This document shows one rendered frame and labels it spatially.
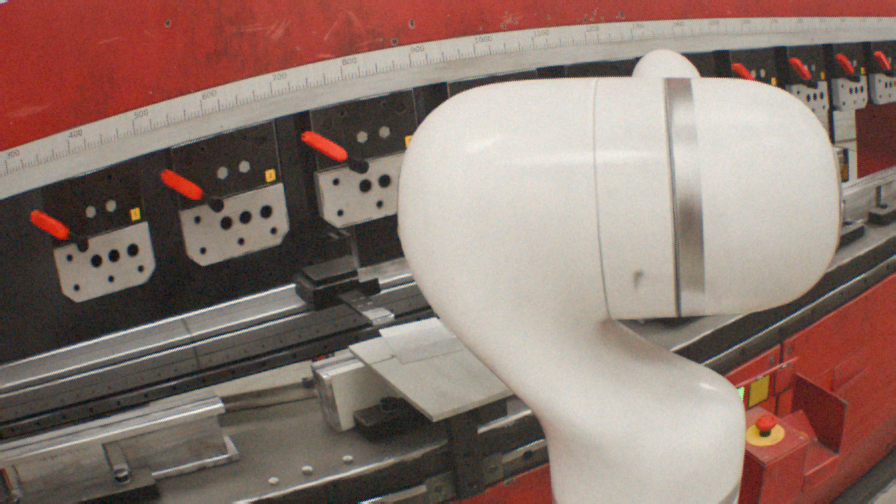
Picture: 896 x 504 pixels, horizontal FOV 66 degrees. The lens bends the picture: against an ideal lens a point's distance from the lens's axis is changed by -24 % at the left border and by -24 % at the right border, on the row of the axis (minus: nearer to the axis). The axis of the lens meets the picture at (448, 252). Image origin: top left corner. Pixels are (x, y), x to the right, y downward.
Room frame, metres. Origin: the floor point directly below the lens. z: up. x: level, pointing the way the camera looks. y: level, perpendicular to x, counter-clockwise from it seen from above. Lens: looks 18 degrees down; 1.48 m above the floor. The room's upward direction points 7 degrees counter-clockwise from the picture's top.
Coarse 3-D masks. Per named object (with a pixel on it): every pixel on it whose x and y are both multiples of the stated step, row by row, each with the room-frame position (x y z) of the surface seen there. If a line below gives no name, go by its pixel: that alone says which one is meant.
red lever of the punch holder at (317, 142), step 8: (304, 136) 1.06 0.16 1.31; (312, 136) 1.06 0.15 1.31; (320, 136) 1.07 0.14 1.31; (312, 144) 1.06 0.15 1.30; (320, 144) 1.06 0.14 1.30; (328, 144) 1.07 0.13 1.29; (320, 152) 1.08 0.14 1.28; (328, 152) 1.07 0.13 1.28; (336, 152) 1.07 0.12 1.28; (344, 152) 1.08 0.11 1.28; (336, 160) 1.08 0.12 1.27; (344, 160) 1.08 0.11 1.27; (352, 160) 1.09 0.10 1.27; (360, 160) 1.09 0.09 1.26; (352, 168) 1.09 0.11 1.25; (360, 168) 1.08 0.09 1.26; (368, 168) 1.09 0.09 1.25
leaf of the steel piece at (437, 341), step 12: (396, 336) 1.14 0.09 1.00; (408, 336) 1.13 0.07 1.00; (420, 336) 1.13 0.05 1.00; (432, 336) 1.12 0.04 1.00; (444, 336) 1.12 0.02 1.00; (396, 348) 1.10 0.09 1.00; (408, 348) 1.05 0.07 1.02; (420, 348) 1.05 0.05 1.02; (432, 348) 1.06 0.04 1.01; (444, 348) 1.06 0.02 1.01; (456, 348) 1.06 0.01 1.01; (408, 360) 1.05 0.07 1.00; (420, 360) 1.05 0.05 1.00
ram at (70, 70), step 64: (64, 0) 0.96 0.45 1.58; (128, 0) 1.00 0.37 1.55; (192, 0) 1.04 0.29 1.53; (256, 0) 1.08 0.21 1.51; (320, 0) 1.12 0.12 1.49; (384, 0) 1.16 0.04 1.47; (448, 0) 1.20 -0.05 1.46; (512, 0) 1.24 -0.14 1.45; (576, 0) 1.29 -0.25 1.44; (640, 0) 1.35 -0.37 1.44; (704, 0) 1.42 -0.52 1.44; (768, 0) 1.51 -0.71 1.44; (832, 0) 1.63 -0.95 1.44; (0, 64) 0.92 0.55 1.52; (64, 64) 0.96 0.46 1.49; (128, 64) 1.00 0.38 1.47; (192, 64) 1.04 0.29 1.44; (256, 64) 1.07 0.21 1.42; (448, 64) 1.19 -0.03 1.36; (512, 64) 1.24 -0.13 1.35; (0, 128) 0.91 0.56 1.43; (64, 128) 0.95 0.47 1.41; (192, 128) 1.03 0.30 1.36; (0, 192) 0.90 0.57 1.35
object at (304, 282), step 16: (352, 256) 1.43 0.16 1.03; (304, 272) 1.38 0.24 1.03; (320, 272) 1.37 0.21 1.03; (336, 272) 1.36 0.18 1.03; (352, 272) 1.36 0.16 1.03; (304, 288) 1.35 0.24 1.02; (320, 288) 1.33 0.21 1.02; (336, 288) 1.34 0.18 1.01; (352, 288) 1.35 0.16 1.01; (368, 288) 1.36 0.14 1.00; (320, 304) 1.32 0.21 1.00; (336, 304) 1.33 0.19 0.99; (352, 304) 1.28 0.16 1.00; (368, 304) 1.27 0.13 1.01; (368, 320) 1.22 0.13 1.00; (384, 320) 1.21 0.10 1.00
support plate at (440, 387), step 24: (360, 360) 1.09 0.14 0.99; (432, 360) 1.05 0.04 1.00; (456, 360) 1.04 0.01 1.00; (408, 384) 0.98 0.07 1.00; (432, 384) 0.97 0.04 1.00; (456, 384) 0.97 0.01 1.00; (480, 384) 0.96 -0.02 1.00; (504, 384) 0.95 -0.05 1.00; (432, 408) 0.91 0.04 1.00; (456, 408) 0.90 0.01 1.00
